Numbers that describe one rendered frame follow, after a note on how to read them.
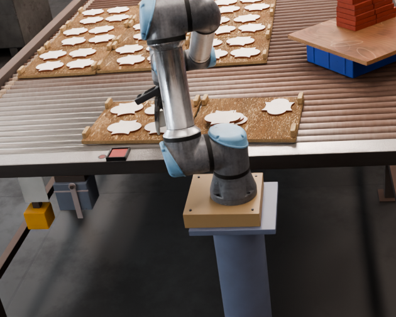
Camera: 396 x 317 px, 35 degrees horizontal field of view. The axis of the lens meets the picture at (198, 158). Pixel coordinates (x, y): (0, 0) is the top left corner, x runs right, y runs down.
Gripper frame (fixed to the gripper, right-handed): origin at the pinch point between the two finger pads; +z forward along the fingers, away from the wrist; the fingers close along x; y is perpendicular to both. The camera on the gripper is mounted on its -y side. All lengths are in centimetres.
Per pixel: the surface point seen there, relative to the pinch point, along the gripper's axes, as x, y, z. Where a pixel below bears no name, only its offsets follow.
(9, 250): 4, -84, 73
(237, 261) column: -51, 37, 21
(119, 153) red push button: -18.5, -11.7, 2.3
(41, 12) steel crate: 386, -240, 82
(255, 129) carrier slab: -2.6, 36.9, -1.7
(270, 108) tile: 13.4, 40.7, -2.8
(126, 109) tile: 15.4, -19.3, 1.2
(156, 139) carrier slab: -9.3, 0.4, 0.8
